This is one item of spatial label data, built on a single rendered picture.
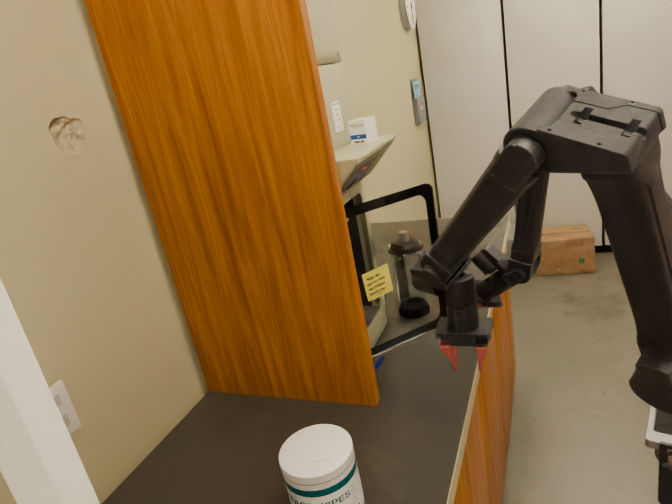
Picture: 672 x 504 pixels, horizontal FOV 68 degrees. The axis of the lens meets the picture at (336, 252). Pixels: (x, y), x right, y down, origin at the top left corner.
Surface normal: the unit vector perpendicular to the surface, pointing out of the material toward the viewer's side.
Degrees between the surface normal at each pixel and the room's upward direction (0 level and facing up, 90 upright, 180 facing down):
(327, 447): 0
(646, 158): 89
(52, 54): 90
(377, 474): 0
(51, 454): 90
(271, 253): 90
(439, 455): 0
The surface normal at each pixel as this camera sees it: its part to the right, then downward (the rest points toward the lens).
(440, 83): -0.37, 0.37
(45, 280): 0.91, -0.04
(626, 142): -0.25, -0.61
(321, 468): -0.18, -0.93
